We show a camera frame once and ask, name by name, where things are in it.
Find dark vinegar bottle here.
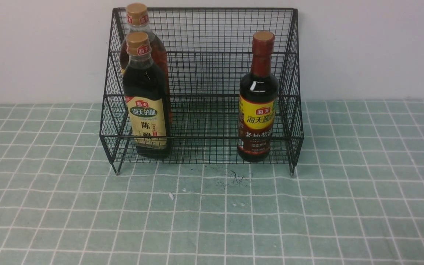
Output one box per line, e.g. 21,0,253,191
122,31,172,160

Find amber cooking wine bottle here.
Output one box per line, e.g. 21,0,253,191
125,2,170,95

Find dark soy sauce bottle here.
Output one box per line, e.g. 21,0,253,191
237,31,278,163

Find black wire mesh shelf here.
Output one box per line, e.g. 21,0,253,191
99,7,304,174

